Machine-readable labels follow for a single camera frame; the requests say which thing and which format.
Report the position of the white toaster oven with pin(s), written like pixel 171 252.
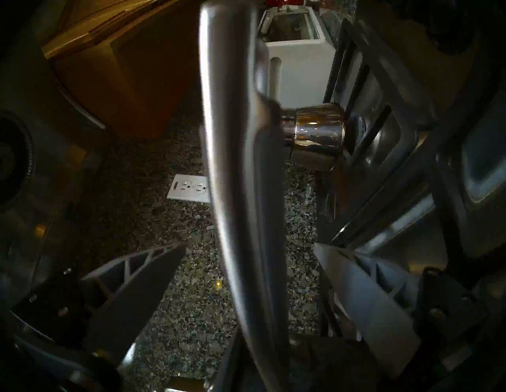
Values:
pixel 300 71

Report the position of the speckled grey saucepan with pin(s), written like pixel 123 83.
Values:
pixel 237 158

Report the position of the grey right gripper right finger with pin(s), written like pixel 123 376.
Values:
pixel 367 300

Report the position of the white wall power outlet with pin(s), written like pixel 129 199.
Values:
pixel 185 187

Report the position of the wooden upper cabinet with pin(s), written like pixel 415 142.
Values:
pixel 138 79

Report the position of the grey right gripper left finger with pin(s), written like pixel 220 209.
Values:
pixel 134 292

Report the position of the steel range hood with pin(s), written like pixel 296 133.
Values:
pixel 31 158

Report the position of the stainless steel gas cooktop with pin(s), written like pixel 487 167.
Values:
pixel 482 170

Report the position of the glass and chrome coffee maker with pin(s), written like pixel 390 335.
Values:
pixel 316 126

